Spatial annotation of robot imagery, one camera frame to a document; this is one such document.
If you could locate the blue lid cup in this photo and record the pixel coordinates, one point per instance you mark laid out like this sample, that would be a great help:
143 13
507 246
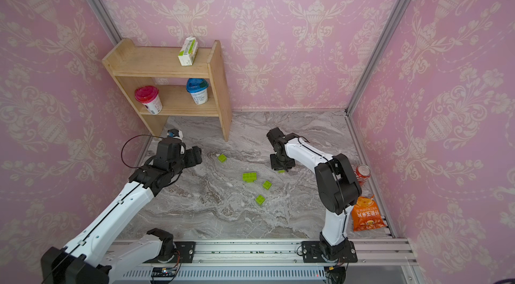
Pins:
198 89

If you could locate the wooden shelf unit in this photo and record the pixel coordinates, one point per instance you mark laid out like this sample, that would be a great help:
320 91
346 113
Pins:
133 67

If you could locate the orange snack bag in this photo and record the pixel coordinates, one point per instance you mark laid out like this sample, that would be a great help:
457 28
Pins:
366 215

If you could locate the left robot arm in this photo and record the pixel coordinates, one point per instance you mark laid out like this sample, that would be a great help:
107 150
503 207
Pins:
84 259

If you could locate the red soda can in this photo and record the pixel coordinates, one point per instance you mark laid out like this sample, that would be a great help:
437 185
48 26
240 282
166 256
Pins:
363 173

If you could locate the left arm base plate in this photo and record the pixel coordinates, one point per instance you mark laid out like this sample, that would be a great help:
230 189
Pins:
181 252

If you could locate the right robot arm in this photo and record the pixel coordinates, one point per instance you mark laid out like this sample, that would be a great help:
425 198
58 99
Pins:
337 184

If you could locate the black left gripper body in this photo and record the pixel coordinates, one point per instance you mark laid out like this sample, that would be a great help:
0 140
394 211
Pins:
186 160

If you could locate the long green lego brick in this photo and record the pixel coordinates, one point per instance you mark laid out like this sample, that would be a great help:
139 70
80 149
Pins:
249 177

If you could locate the pink lid cup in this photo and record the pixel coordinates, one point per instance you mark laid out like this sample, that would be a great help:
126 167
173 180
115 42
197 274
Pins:
149 97

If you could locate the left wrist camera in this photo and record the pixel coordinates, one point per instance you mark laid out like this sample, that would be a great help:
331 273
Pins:
175 133

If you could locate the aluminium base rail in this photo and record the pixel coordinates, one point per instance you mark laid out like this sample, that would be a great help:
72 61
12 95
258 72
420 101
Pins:
380 260

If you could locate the small circuit board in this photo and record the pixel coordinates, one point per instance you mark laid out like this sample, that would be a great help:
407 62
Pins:
163 273

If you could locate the white green carton box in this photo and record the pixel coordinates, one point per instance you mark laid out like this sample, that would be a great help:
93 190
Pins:
188 51

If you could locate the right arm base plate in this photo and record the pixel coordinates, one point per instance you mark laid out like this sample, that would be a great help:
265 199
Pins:
321 252

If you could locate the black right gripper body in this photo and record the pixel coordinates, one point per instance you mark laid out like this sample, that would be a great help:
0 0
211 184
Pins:
277 163

